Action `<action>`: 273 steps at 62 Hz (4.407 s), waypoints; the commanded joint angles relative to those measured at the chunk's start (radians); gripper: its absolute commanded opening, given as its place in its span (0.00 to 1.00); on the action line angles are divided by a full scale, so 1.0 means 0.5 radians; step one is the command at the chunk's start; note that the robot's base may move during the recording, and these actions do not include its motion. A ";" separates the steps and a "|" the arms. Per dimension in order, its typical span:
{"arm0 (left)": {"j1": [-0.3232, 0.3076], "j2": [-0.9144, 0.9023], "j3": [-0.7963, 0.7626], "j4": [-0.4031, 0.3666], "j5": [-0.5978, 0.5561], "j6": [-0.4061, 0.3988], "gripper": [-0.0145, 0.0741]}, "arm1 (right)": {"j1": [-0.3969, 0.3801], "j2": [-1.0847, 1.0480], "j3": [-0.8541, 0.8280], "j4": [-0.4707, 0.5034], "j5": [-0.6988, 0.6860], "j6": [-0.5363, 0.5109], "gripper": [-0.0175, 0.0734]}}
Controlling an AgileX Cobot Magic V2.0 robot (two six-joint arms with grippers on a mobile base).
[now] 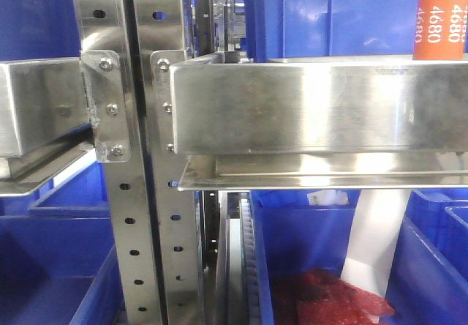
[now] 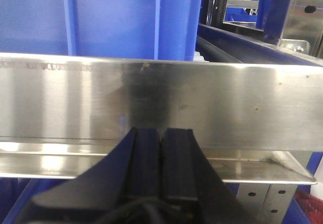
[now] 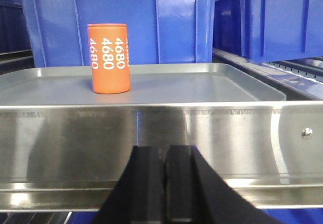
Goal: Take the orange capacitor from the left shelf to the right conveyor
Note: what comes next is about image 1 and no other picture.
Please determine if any lower right blue bin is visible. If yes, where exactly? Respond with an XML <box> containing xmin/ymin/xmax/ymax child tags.
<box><xmin>380</xmin><ymin>188</ymin><xmax>467</xmax><ymax>324</ymax></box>

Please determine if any perforated steel upright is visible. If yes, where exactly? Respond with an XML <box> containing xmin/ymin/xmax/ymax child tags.
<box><xmin>73</xmin><ymin>0</ymin><xmax>162</xmax><ymax>324</ymax></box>
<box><xmin>134</xmin><ymin>0</ymin><xmax>205</xmax><ymax>324</ymax></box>

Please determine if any left perforated steel upright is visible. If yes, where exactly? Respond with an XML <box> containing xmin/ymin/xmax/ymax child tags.
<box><xmin>73</xmin><ymin>0</ymin><xmax>162</xmax><ymax>324</ymax></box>

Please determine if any left stainless steel shelf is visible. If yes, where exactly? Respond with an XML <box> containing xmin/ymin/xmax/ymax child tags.
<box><xmin>1</xmin><ymin>57</ymin><xmax>93</xmax><ymax>197</ymax></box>

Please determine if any upper left blue bin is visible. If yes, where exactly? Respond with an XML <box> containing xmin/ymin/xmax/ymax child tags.
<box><xmin>1</xmin><ymin>0</ymin><xmax>80</xmax><ymax>61</ymax></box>

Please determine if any stainless steel shelf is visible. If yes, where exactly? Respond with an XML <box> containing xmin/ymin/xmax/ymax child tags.
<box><xmin>170</xmin><ymin>53</ymin><xmax>467</xmax><ymax>190</ymax></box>
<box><xmin>1</xmin><ymin>57</ymin><xmax>93</xmax><ymax>197</ymax></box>

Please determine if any right stainless steel shelf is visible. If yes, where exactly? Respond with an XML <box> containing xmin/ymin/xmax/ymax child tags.
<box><xmin>170</xmin><ymin>53</ymin><xmax>467</xmax><ymax>190</ymax></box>

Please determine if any blue bin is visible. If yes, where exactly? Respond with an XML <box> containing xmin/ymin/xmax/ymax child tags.
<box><xmin>244</xmin><ymin>0</ymin><xmax>418</xmax><ymax>62</ymax></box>
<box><xmin>380</xmin><ymin>188</ymin><xmax>467</xmax><ymax>324</ymax></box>
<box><xmin>1</xmin><ymin>162</ymin><xmax>123</xmax><ymax>324</ymax></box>
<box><xmin>1</xmin><ymin>0</ymin><xmax>80</xmax><ymax>61</ymax></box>
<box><xmin>250</xmin><ymin>190</ymin><xmax>361</xmax><ymax>324</ymax></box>

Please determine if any right perforated steel upright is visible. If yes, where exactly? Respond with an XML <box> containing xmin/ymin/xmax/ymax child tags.
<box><xmin>134</xmin><ymin>0</ymin><xmax>205</xmax><ymax>324</ymax></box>

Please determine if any upper right blue bin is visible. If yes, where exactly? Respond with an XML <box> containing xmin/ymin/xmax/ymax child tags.
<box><xmin>244</xmin><ymin>0</ymin><xmax>418</xmax><ymax>62</ymax></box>

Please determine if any lower middle blue bin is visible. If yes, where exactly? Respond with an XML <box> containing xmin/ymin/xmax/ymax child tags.
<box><xmin>250</xmin><ymin>190</ymin><xmax>361</xmax><ymax>324</ymax></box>

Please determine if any orange cylindrical capacitor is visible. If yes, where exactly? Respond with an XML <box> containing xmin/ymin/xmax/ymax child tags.
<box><xmin>413</xmin><ymin>0</ymin><xmax>467</xmax><ymax>61</ymax></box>

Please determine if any lower left blue bin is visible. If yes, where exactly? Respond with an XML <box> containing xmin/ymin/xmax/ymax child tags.
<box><xmin>1</xmin><ymin>162</ymin><xmax>123</xmax><ymax>324</ymax></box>

